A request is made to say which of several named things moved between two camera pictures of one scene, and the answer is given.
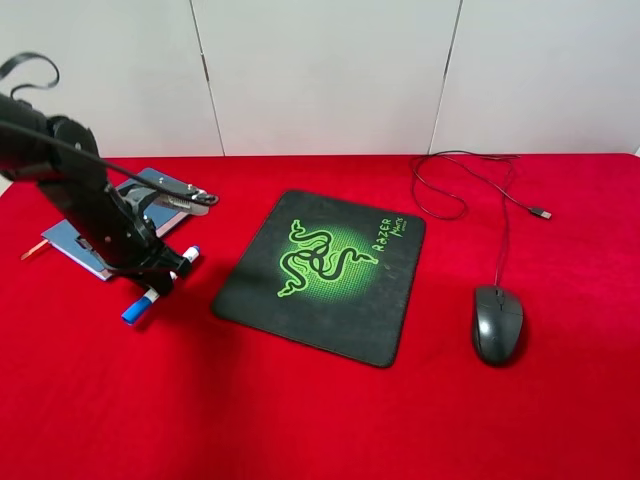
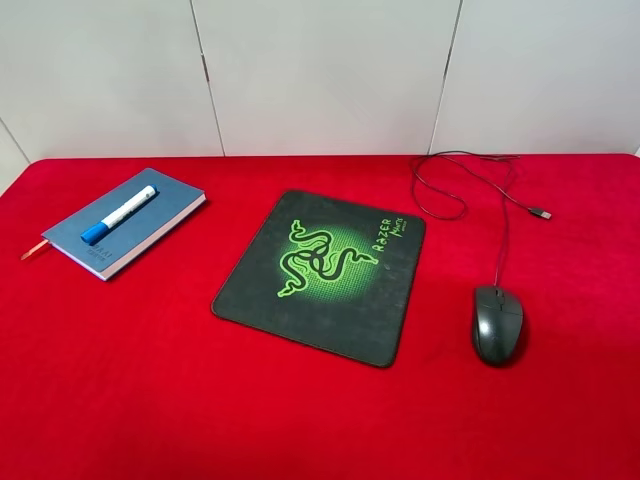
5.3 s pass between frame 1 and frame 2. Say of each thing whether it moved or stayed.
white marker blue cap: moved
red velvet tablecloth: stayed
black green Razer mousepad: stayed
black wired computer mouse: stayed
